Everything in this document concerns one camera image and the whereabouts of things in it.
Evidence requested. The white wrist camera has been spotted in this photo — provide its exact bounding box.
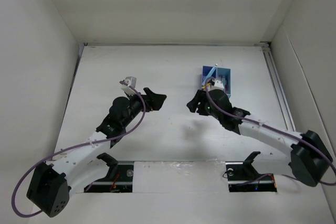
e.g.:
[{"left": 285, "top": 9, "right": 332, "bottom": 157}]
[
  {"left": 211, "top": 79, "right": 225, "bottom": 91},
  {"left": 119, "top": 76, "right": 141, "bottom": 98}
]

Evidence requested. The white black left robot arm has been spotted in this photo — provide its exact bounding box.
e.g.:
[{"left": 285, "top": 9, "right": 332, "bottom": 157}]
[{"left": 27, "top": 87, "right": 167, "bottom": 218}]

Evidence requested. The purple blue storage bin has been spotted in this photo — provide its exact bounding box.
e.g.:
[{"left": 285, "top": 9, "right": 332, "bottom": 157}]
[{"left": 201, "top": 64, "right": 217, "bottom": 91}]

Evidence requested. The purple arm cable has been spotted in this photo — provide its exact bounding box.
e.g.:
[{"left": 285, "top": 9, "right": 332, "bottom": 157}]
[
  {"left": 205, "top": 77, "right": 336, "bottom": 187},
  {"left": 10, "top": 79, "right": 146, "bottom": 218}
]

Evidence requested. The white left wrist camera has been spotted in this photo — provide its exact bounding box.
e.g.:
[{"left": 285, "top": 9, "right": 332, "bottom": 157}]
[{"left": 119, "top": 76, "right": 141, "bottom": 98}]

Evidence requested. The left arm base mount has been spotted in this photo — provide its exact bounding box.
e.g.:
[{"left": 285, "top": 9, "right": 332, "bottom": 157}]
[{"left": 83, "top": 153, "right": 134, "bottom": 193}]

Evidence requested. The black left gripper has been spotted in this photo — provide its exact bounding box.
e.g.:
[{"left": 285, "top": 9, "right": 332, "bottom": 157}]
[{"left": 122, "top": 88, "right": 165, "bottom": 127}]

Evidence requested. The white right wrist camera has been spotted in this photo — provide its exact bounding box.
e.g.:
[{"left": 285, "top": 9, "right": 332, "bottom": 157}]
[{"left": 211, "top": 79, "right": 225, "bottom": 91}]

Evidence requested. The light blue storage bin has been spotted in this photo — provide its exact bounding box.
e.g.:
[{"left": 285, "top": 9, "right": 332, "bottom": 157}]
[{"left": 216, "top": 67, "right": 231, "bottom": 98}]

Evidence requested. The light blue correction tape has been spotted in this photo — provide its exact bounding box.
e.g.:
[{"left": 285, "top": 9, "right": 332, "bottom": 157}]
[{"left": 204, "top": 64, "right": 217, "bottom": 80}]

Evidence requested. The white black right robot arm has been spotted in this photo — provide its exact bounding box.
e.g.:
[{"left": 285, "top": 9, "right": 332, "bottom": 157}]
[{"left": 186, "top": 89, "right": 335, "bottom": 187}]

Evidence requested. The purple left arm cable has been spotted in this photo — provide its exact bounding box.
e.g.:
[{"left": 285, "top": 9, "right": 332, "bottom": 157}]
[{"left": 10, "top": 79, "right": 146, "bottom": 218}]

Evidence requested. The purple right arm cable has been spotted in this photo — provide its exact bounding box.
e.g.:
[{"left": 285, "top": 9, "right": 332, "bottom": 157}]
[{"left": 205, "top": 77, "right": 336, "bottom": 187}]

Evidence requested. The aluminium rail right edge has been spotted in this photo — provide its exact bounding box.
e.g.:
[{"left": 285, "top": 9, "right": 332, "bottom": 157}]
[{"left": 259, "top": 42, "right": 296, "bottom": 131}]

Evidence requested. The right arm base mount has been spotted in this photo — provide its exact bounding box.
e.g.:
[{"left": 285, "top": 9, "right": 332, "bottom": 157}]
[{"left": 222, "top": 152, "right": 277, "bottom": 193}]

